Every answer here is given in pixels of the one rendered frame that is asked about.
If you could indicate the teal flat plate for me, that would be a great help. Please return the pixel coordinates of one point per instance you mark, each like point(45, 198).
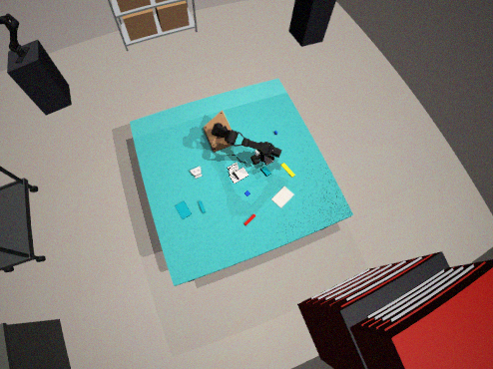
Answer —
point(183, 209)

